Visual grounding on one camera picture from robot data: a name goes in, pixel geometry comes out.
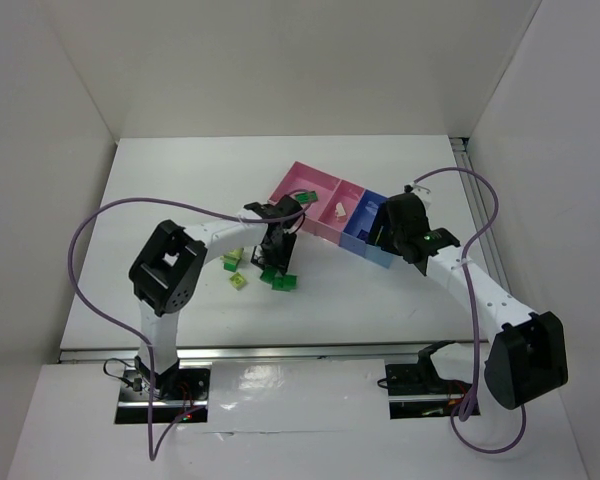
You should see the aluminium side rail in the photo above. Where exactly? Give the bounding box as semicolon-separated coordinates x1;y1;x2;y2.
449;137;508;288

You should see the green lego brick with studs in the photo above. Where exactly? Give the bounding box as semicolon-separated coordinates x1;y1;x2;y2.
260;267;278;284

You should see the dark blue lego brick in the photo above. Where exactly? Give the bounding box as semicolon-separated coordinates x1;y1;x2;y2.
357;230;372;244

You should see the blue plastic container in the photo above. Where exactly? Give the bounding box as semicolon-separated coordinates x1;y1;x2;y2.
339;190;393;269

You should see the lime green small lego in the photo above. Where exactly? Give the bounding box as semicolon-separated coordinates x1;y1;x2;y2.
229;272;248;290

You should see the purple cable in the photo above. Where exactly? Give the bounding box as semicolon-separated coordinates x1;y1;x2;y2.
68;188;311;461
412;167;527;454

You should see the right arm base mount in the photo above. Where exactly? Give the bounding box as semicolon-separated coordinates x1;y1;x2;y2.
376;341;471;420

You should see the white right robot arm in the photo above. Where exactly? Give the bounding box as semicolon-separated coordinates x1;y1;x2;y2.
370;192;568;410

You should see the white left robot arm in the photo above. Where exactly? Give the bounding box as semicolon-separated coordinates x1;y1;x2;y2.
129;195;302;396

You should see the lime and green lego stack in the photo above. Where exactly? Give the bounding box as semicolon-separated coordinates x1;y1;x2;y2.
222;248;244;272

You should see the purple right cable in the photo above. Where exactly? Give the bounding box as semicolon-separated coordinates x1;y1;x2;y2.
412;167;527;454

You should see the pink plastic container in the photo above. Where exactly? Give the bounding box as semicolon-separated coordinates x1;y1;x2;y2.
270;162;365;245

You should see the green lego brick upside down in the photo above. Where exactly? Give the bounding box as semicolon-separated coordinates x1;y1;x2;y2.
272;274;298;292

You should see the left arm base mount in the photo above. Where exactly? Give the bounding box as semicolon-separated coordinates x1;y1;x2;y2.
102;358;211;425

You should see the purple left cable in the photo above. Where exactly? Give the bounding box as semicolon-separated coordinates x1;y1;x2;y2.
68;188;311;461

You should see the white piece in pink container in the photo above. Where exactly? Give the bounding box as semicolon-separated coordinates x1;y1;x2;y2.
334;202;347;221

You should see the aluminium front rail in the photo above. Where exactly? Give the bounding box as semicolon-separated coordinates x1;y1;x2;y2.
57;342;446;365

